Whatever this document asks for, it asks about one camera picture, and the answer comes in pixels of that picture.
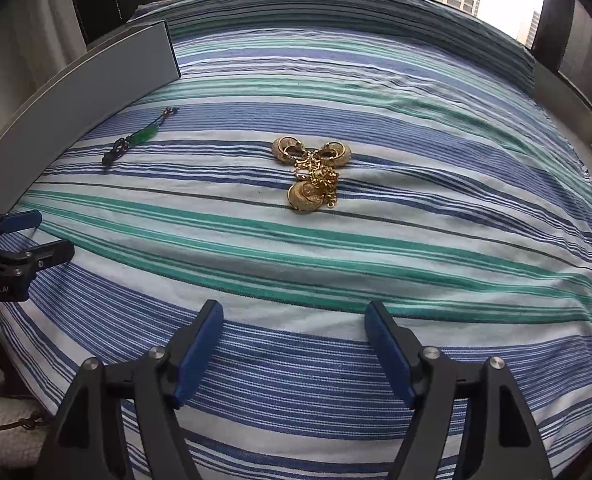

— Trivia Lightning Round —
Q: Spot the green jade pendant cord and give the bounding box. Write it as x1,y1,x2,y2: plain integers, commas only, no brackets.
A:
102,106,181,167

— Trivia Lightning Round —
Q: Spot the grey white jewelry box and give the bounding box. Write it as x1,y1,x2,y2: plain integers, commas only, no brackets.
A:
0,20,181,213

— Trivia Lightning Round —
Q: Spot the gold chain jewelry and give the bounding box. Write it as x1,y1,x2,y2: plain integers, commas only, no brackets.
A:
271,135,353,215

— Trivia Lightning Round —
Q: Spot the white fleece cloth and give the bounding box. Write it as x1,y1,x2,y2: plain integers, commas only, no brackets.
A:
0,394,52,457

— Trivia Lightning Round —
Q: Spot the blue green striped bedsheet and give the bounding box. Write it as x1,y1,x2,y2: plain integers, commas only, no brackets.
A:
0,0,592,480

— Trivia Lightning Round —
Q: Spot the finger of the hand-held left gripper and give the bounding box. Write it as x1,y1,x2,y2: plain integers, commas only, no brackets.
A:
0,239,75,281
0,210,43,243

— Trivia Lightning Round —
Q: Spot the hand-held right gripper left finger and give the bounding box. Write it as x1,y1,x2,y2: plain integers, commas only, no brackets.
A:
36,299,225,480

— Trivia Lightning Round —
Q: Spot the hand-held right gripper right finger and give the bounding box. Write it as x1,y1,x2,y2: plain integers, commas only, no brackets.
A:
364,301,554,480

